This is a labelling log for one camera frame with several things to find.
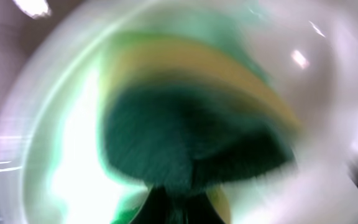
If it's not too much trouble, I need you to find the white plate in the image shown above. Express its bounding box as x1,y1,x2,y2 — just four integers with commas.
0,0,358,224

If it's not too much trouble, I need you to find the yellow green sponge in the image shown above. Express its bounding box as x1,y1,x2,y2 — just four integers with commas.
101,32,299,223

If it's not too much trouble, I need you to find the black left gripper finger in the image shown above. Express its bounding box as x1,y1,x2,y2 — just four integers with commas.
130,187,225,224

